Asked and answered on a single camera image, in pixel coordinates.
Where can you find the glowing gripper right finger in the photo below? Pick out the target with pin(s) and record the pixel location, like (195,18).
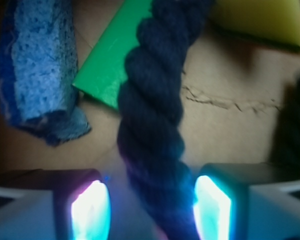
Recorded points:
(247,201)

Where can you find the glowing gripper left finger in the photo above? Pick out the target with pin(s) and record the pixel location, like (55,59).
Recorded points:
(54,205)

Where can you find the green flat block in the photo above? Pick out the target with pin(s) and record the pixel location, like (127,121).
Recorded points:
(103,72)

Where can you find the blue sponge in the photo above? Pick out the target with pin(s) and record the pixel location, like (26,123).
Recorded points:
(38,64)

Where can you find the yellow sponge with green back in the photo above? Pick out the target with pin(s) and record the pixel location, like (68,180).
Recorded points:
(273,21)

